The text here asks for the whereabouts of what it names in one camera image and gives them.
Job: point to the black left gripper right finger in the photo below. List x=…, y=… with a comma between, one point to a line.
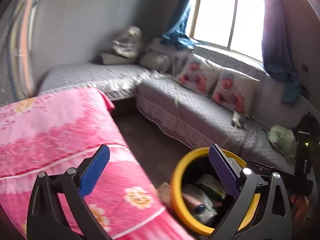
x=261, y=207

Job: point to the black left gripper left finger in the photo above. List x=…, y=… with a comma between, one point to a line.
x=46, y=218

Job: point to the pink cream tube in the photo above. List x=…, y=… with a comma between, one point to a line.
x=194, y=206

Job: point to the white tissue pack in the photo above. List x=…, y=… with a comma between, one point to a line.
x=210, y=211

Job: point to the green white medicine box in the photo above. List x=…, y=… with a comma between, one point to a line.
x=211, y=187

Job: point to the yellow rimmed trash bin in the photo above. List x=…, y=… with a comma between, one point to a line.
x=177, y=201

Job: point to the right hand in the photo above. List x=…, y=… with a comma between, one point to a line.
x=301, y=206

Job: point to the green cloth bundle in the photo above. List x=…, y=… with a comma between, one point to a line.
x=284, y=141

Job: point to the black bag on sofa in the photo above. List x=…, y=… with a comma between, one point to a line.
x=307, y=131

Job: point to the white power adapter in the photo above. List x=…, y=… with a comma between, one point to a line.
x=239, y=120

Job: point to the pink floral tablecloth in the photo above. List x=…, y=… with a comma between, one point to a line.
x=54, y=132

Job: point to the right baby print pillow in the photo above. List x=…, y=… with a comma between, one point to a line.
x=235, y=91

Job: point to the baby print pillow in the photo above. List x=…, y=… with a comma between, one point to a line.
x=235, y=91
x=199, y=74

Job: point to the grey quilted corner sofa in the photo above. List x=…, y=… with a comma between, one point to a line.
x=190, y=117

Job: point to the right purple curtain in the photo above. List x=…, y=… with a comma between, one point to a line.
x=276, y=52

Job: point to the left baby print pillow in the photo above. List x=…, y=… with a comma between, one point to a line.
x=199, y=74

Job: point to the grey bolster cushion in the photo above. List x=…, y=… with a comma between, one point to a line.
x=112, y=59

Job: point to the grey square cushion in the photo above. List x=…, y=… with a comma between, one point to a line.
x=153, y=60

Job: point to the striped hanging cloth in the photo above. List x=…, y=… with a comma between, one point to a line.
x=17, y=79

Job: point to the silver plastic bag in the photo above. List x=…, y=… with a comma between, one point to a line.
x=128, y=43

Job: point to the left blue curtain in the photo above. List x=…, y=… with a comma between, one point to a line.
x=175, y=34

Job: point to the window with wooden frame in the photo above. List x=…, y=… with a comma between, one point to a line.
x=233, y=25

